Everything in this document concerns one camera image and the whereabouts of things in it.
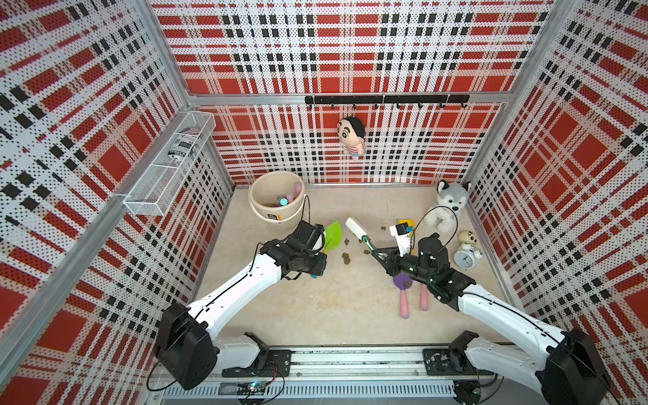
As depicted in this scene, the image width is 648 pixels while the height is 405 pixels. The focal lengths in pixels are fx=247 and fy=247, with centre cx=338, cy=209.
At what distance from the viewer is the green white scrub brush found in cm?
80

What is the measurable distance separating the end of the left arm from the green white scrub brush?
12 cm

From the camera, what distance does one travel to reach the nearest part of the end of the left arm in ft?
1.83

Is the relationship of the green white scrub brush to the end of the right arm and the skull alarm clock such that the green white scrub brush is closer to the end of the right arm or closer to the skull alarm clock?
the end of the right arm
